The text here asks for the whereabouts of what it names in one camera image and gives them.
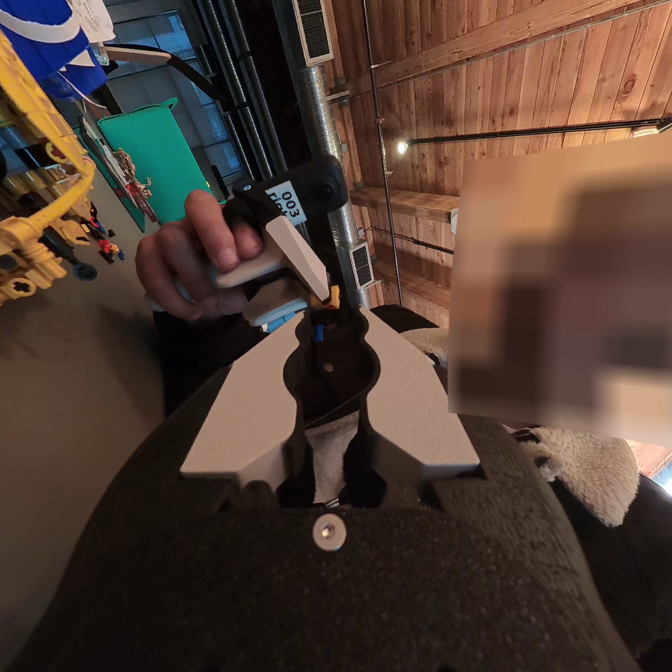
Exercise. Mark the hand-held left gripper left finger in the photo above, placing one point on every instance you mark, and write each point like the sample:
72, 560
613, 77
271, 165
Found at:
246, 420

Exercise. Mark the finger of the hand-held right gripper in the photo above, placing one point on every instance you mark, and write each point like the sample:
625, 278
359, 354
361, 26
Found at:
296, 252
278, 307

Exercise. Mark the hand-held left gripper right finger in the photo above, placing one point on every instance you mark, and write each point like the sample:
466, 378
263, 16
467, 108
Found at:
420, 420

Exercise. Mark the small yellow brick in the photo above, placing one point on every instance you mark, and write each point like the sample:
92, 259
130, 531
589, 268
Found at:
332, 294

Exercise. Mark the black brick assembly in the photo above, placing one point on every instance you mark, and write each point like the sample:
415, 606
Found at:
336, 317

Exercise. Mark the yellow toy brick car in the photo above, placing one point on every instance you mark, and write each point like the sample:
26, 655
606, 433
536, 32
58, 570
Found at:
31, 252

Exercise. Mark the person's right forearm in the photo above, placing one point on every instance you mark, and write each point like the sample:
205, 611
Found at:
194, 357

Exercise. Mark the person's right hand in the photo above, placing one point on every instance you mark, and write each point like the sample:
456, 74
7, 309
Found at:
173, 262

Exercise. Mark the white air vent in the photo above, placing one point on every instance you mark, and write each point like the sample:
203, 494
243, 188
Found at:
314, 31
361, 265

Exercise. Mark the ceiling spot light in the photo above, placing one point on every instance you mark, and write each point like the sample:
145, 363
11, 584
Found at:
402, 148

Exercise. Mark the black curved pole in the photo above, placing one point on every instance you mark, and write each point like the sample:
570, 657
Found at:
199, 78

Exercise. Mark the green bin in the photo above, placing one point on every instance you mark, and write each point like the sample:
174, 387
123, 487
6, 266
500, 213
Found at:
162, 152

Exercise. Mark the wooden stick model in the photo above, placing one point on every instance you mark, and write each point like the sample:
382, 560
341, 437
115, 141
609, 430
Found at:
131, 173

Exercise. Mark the pile of small coloured pins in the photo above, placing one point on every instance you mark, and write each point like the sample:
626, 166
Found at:
105, 244

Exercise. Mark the teal tray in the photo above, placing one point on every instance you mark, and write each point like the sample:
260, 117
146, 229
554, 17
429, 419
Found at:
105, 168

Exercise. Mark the wooden sheet holder board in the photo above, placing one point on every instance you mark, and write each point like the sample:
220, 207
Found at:
136, 54

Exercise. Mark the white printed paper bag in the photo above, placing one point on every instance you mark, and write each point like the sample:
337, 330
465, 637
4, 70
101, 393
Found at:
92, 18

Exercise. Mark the blue plastic bin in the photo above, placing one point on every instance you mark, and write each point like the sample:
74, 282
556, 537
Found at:
63, 63

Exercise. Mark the white curved paper strip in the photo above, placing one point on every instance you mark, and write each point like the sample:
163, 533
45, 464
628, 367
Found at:
47, 32

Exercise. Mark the silver ventilation duct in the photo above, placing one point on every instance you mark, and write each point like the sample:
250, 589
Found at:
325, 115

